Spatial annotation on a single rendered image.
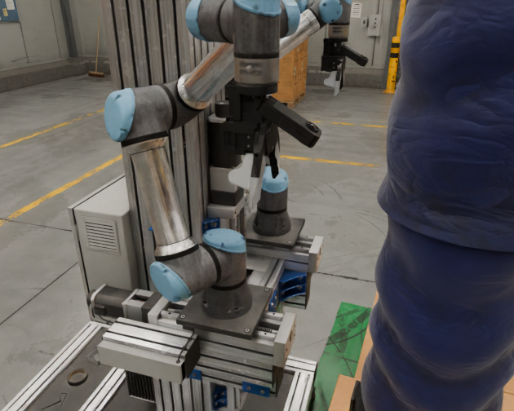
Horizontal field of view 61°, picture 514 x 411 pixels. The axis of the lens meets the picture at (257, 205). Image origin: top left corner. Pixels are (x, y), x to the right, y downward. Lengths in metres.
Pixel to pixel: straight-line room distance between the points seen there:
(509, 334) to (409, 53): 0.37
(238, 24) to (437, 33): 0.33
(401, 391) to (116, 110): 0.81
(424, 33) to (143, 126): 0.72
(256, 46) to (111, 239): 0.96
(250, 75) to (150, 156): 0.44
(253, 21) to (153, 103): 0.44
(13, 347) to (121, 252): 1.64
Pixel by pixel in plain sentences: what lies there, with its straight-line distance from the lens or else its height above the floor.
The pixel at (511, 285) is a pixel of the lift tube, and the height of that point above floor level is 1.54.
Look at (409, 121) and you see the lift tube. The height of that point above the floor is 1.72.
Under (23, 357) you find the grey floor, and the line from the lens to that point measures 2.96.
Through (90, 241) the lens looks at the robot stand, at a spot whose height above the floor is 1.12.
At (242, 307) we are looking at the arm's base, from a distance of 1.27.
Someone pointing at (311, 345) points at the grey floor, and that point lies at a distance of 2.74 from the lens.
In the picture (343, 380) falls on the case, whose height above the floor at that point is 0.95.
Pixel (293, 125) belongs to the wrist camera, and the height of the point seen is 1.66.
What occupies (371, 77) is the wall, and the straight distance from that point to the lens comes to 10.66.
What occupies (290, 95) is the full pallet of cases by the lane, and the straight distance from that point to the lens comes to 8.34.
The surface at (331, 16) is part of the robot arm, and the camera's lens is 1.53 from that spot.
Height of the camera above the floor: 1.85
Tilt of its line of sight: 25 degrees down
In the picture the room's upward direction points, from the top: straight up
